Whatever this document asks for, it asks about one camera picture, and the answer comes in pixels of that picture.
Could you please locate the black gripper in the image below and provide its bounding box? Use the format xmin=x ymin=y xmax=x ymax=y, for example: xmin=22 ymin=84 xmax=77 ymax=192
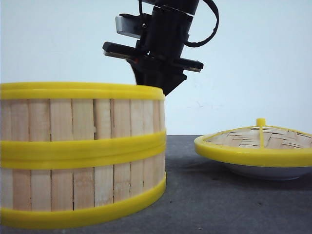
xmin=102 ymin=6 xmax=203 ymax=96

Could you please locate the bamboo steamer basket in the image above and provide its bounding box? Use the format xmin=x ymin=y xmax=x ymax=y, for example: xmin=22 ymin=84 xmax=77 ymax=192
xmin=1 ymin=151 xmax=166 ymax=229
xmin=0 ymin=82 xmax=166 ymax=169

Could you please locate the woven bamboo steamer lid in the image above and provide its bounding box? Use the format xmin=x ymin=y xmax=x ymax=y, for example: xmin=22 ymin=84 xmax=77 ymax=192
xmin=194 ymin=118 xmax=312 ymax=167

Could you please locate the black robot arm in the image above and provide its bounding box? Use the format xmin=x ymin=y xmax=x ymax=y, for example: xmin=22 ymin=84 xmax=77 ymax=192
xmin=102 ymin=0 xmax=203 ymax=95

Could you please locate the white ceramic plate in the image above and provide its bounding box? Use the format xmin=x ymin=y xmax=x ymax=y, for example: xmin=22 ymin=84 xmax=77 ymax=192
xmin=212 ymin=160 xmax=312 ymax=181

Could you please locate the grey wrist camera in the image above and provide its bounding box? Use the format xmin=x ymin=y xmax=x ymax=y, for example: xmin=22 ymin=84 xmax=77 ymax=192
xmin=115 ymin=14 xmax=142 ymax=39

